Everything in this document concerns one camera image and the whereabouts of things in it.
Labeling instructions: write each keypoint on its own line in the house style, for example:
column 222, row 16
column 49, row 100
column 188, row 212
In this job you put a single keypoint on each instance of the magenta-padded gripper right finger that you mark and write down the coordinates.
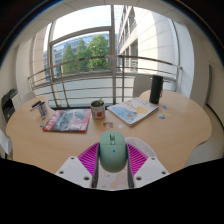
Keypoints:
column 151, row 168

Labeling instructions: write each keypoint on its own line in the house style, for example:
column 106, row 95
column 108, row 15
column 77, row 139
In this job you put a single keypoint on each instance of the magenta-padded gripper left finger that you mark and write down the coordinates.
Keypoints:
column 71, row 168

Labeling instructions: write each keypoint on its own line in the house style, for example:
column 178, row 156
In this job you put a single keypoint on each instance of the mint green computer mouse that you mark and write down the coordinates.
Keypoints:
column 113, row 151

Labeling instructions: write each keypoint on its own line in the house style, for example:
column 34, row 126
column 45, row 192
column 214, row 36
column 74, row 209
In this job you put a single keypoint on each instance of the red and dark magazine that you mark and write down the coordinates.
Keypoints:
column 68, row 120

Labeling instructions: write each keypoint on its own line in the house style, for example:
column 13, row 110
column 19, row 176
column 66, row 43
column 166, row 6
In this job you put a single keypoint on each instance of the light blue magazine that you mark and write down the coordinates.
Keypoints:
column 133, row 110

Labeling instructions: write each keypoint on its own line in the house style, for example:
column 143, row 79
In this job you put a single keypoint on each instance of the white mug with plant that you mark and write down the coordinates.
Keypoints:
column 98, row 111

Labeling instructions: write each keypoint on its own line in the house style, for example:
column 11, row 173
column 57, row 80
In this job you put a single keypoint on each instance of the black cylinder speaker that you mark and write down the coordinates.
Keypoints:
column 156, row 89

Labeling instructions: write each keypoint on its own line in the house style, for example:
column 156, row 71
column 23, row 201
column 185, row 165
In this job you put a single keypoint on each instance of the black printer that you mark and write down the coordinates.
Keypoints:
column 8, row 106

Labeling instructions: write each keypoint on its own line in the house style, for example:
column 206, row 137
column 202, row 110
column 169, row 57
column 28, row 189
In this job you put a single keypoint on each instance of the grey door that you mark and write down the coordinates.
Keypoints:
column 210, row 86

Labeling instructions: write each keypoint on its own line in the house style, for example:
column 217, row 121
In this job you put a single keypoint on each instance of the metal balcony railing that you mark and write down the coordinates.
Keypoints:
column 83, row 60

